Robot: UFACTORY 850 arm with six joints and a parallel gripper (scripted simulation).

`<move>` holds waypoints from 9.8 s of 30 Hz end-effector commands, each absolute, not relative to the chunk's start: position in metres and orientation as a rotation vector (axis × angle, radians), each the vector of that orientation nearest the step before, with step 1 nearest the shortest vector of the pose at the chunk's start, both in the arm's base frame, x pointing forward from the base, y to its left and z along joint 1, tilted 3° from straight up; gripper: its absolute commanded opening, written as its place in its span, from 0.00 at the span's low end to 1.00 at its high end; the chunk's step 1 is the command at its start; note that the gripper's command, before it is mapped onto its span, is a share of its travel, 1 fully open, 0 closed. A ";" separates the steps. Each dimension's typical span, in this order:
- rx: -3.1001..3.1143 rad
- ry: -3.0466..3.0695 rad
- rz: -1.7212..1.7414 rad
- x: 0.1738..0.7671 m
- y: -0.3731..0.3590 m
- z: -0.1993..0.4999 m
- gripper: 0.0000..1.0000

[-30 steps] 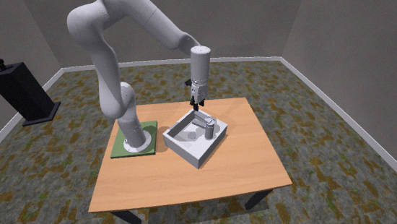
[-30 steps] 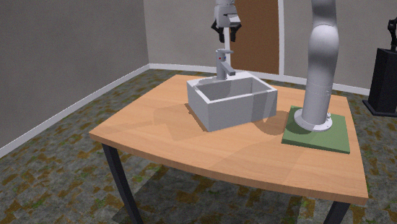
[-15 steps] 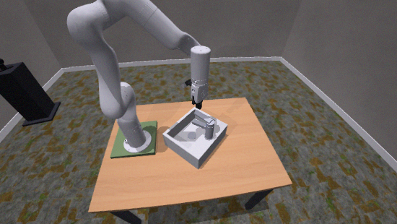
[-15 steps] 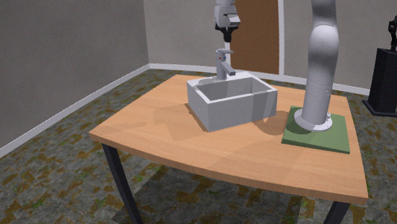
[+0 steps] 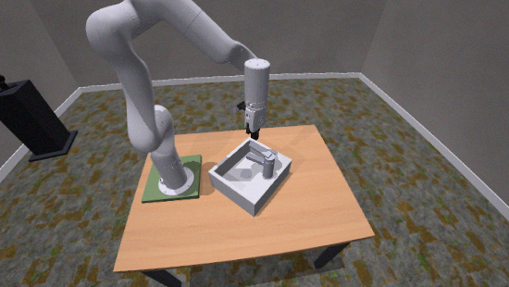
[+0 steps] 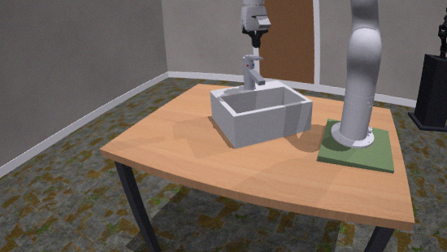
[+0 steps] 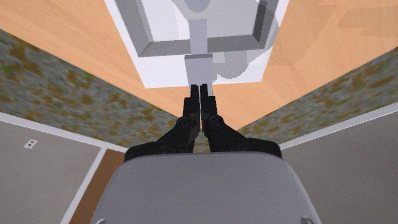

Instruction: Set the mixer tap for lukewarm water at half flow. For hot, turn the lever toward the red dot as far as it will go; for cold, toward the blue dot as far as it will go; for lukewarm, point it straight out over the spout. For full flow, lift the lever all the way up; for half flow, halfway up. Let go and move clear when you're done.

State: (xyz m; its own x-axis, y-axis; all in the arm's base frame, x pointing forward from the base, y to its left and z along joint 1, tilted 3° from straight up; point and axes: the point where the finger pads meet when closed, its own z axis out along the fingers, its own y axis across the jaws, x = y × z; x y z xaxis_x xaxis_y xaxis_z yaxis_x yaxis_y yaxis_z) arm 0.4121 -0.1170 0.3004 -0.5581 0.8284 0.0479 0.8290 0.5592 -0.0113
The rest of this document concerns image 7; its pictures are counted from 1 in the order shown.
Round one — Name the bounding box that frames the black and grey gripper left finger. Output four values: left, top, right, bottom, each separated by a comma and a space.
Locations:
124, 84, 201, 162

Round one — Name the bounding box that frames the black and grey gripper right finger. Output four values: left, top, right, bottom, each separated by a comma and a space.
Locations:
200, 84, 282, 158

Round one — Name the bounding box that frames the grey rectangular sink basin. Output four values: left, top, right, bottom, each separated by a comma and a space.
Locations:
104, 0, 289, 88

